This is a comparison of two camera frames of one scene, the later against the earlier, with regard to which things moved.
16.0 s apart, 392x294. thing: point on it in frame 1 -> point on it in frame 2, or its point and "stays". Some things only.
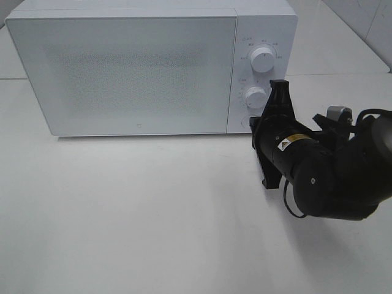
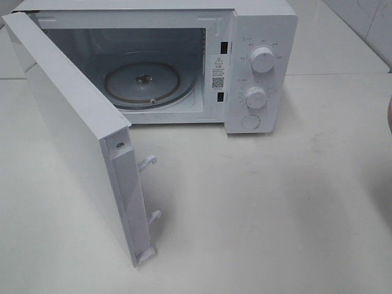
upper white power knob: [263, 59] stays
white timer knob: [256, 98] stays
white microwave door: [99, 76] -> [95, 139]
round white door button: [245, 122] stays
